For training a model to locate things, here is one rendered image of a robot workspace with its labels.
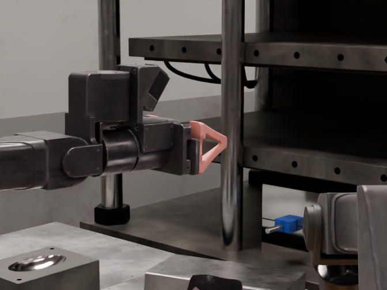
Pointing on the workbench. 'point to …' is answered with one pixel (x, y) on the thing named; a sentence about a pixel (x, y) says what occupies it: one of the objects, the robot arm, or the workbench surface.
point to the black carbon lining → (213, 283)
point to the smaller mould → (49, 271)
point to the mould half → (226, 270)
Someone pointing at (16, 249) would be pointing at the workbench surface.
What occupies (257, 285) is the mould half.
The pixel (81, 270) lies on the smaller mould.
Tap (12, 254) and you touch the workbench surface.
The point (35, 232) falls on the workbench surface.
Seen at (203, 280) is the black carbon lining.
